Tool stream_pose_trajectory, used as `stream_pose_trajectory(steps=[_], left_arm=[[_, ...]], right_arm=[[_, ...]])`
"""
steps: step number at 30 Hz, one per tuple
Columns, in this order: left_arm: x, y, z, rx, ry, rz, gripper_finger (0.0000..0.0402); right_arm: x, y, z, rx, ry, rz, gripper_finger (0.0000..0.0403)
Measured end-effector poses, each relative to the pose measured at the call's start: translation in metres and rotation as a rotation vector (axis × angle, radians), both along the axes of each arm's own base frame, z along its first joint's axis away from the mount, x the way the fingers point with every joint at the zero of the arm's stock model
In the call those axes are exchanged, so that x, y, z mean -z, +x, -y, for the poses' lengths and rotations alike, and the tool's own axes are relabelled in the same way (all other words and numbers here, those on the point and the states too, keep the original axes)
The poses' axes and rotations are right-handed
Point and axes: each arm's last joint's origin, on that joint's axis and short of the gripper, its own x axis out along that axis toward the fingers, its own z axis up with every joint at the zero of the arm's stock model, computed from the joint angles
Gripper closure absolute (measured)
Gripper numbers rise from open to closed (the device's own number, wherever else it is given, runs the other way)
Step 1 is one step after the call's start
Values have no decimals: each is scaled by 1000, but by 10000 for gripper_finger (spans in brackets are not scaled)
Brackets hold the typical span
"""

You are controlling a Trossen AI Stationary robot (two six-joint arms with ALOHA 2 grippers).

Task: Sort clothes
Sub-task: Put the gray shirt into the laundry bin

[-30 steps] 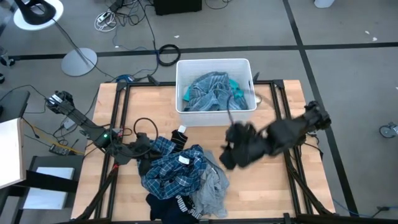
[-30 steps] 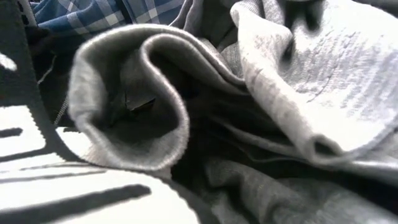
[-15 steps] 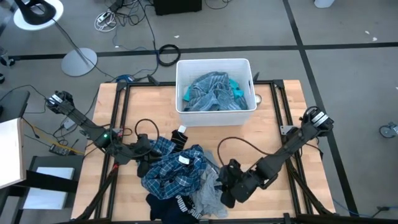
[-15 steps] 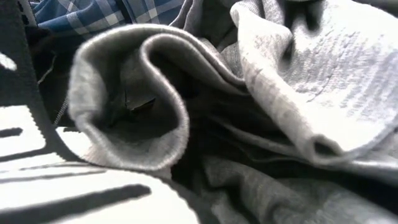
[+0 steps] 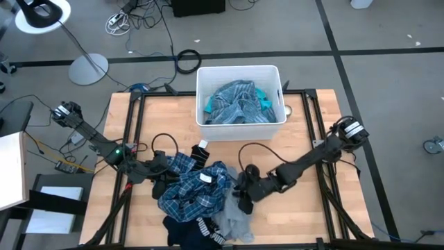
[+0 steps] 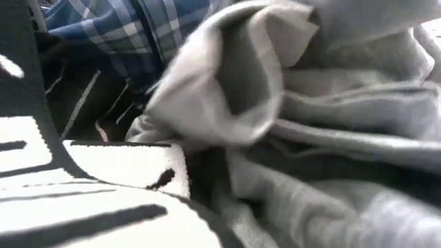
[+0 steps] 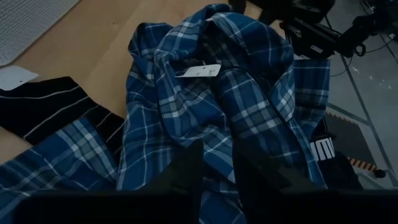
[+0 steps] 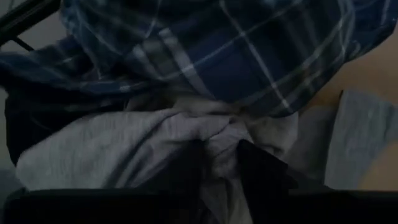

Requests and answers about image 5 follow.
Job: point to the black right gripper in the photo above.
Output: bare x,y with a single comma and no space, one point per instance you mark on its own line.
260,185

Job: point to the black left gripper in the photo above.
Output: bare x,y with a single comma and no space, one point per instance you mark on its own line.
159,165

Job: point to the grey t-shirt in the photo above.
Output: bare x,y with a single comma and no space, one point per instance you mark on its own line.
232,222

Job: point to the blue plaid shirt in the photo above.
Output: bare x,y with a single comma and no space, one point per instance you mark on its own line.
194,194

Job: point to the black striped sock with tag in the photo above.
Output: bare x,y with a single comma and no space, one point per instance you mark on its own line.
199,156

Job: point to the navy shorts with white print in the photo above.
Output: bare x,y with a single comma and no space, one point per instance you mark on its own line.
190,234

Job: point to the blue striped towel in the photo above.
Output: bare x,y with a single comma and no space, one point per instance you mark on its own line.
236,104

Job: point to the turquoise towel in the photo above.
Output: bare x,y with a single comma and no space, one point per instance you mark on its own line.
264,100

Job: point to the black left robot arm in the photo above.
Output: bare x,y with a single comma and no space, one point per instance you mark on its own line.
90,133

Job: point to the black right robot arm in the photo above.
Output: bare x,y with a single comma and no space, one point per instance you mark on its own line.
312,156

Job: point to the white plastic bin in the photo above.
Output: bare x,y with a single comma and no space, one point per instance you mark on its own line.
243,133

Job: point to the round metal table grommet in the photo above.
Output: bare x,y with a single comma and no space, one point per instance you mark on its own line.
288,110

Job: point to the grey power adapter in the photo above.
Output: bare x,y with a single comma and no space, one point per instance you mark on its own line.
76,139

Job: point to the black electronic device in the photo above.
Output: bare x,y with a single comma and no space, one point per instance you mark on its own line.
66,167

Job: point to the black cart with white panel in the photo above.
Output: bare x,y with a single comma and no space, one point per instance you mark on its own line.
52,208

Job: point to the grey floor stand with pole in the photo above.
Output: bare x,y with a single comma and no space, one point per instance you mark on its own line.
88,69

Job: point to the white board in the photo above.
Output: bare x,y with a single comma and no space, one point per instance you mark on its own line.
12,170

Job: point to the black flat panel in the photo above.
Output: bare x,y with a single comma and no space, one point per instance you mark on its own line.
15,116

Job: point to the black box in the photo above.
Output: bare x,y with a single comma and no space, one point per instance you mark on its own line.
197,7

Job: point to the grey caster wheel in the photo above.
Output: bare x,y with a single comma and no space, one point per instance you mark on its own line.
433,146

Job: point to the white object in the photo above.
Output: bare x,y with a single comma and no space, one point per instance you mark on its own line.
360,3

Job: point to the black aluminium table frame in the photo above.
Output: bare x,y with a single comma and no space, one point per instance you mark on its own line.
156,93

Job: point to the grey metal bracket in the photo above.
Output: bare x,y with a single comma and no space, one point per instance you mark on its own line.
316,143

